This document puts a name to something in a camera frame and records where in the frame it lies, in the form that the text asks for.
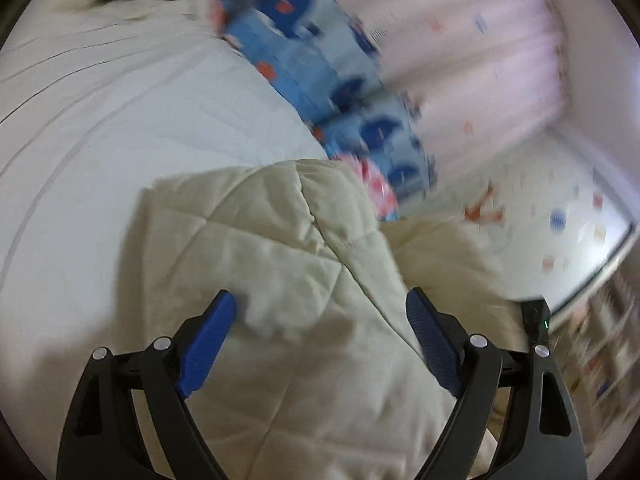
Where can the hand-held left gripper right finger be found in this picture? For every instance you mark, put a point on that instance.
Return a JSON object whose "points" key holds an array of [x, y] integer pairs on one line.
{"points": [[432, 345]]}

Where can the white striped duvet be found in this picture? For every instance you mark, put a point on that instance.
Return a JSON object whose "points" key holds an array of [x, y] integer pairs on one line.
{"points": [[125, 110]]}

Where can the white wardrobe with tree decal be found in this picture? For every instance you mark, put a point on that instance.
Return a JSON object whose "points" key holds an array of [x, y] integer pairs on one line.
{"points": [[540, 210]]}

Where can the pink dotted cloth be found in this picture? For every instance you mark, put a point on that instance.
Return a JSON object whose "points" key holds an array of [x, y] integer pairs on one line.
{"points": [[377, 190]]}

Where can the whale print curtain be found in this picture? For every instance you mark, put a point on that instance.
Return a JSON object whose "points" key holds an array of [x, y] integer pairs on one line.
{"points": [[400, 50]]}

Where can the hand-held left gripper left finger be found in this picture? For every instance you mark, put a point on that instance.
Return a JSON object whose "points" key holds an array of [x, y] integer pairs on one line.
{"points": [[207, 345]]}

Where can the cream quilted jacket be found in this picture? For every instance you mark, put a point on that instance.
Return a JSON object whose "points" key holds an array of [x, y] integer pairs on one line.
{"points": [[280, 250]]}

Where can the white bookshelf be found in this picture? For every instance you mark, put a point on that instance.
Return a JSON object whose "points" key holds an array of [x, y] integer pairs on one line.
{"points": [[600, 360]]}

